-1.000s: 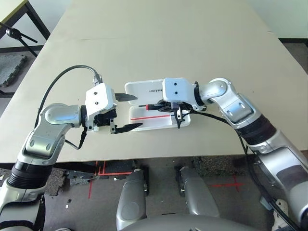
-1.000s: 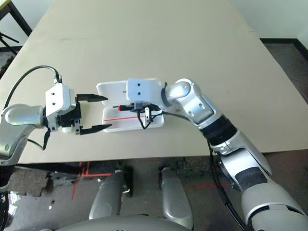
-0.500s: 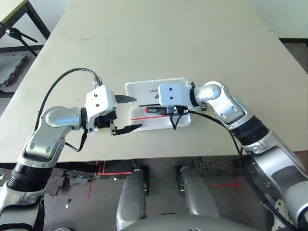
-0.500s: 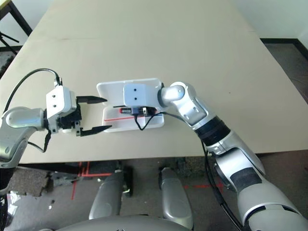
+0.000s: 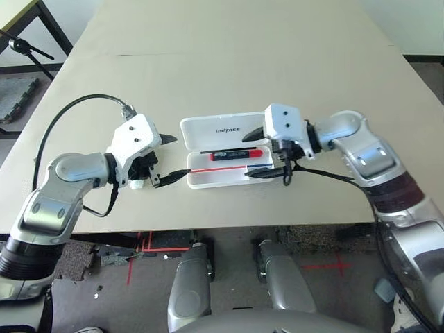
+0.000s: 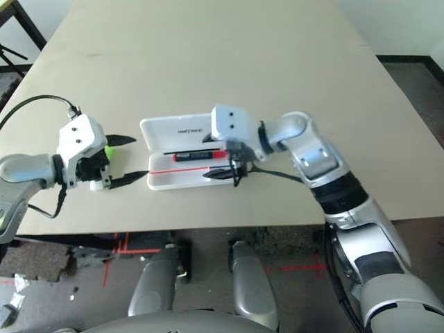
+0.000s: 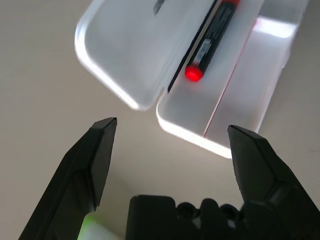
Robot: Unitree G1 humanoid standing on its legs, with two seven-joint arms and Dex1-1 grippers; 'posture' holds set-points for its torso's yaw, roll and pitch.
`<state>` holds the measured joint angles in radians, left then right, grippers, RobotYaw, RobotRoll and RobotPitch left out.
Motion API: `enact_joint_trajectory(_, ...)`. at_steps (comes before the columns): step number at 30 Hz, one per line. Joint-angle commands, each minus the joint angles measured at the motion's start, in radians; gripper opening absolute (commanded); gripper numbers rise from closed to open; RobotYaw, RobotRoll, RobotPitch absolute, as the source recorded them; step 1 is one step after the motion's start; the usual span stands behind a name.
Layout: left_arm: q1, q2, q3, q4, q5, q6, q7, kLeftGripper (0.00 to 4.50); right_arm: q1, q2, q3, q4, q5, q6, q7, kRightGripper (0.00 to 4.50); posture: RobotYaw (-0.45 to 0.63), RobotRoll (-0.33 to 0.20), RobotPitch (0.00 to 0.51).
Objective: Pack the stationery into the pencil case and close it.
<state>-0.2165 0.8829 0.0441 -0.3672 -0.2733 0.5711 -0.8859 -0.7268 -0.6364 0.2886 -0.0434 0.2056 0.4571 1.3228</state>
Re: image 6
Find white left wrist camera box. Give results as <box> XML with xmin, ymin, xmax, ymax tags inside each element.
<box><xmin>56</xmin><ymin>114</ymin><xmax>108</xmax><ymax>190</ymax></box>

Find black framed side table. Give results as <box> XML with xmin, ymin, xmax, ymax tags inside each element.
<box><xmin>0</xmin><ymin>0</ymin><xmax>48</xmax><ymax>51</ymax></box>

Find red floor tape lines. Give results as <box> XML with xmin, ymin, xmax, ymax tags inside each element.
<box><xmin>102</xmin><ymin>232</ymin><xmax>160</xmax><ymax>289</ymax></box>

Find crumpled white plastic scrap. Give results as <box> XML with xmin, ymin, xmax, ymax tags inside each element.
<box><xmin>12</xmin><ymin>273</ymin><xmax>29</xmax><ymax>291</ymax></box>
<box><xmin>5</xmin><ymin>293</ymin><xmax>25</xmax><ymax>309</ymax></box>

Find black tripod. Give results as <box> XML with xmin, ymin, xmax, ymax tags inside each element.
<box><xmin>0</xmin><ymin>44</ymin><xmax>28</xmax><ymax>76</ymax></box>

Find silver left robot leg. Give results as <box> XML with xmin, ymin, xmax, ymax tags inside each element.
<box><xmin>127</xmin><ymin>244</ymin><xmax>181</xmax><ymax>318</ymax></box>

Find red and black marker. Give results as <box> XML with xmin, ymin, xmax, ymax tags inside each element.
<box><xmin>172</xmin><ymin>149</ymin><xmax>228</xmax><ymax>163</ymax></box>

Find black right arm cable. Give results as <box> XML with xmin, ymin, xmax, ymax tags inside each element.
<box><xmin>231</xmin><ymin>161</ymin><xmax>364</xmax><ymax>333</ymax></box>

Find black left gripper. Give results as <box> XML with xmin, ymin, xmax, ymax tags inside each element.
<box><xmin>76</xmin><ymin>134</ymin><xmax>149</xmax><ymax>190</ymax></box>

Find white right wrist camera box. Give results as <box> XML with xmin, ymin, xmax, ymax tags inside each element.
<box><xmin>210</xmin><ymin>105</ymin><xmax>264</xmax><ymax>162</ymax></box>

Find silver robot leg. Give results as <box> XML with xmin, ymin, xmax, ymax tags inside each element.
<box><xmin>230</xmin><ymin>241</ymin><xmax>280</xmax><ymax>330</ymax></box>
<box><xmin>127</xmin><ymin>244</ymin><xmax>181</xmax><ymax>318</ymax></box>

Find grey robot torso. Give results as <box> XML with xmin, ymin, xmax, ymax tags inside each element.
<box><xmin>78</xmin><ymin>310</ymin><xmax>275</xmax><ymax>333</ymax></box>

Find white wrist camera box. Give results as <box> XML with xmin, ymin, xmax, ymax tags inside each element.
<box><xmin>210</xmin><ymin>105</ymin><xmax>264</xmax><ymax>162</ymax></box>
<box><xmin>56</xmin><ymin>114</ymin><xmax>108</xmax><ymax>190</ymax></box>

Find silver right robot leg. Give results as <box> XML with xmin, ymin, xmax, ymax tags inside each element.
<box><xmin>230</xmin><ymin>241</ymin><xmax>280</xmax><ymax>330</ymax></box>

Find white plastic pencil case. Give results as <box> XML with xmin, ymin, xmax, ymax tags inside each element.
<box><xmin>139</xmin><ymin>112</ymin><xmax>240</xmax><ymax>191</ymax></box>

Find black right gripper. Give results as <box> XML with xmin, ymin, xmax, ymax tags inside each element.
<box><xmin>201</xmin><ymin>133</ymin><xmax>256</xmax><ymax>180</ymax></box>

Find green capped white highlighter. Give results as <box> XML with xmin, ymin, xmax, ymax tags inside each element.
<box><xmin>89</xmin><ymin>145</ymin><xmax>116</xmax><ymax>192</ymax></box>

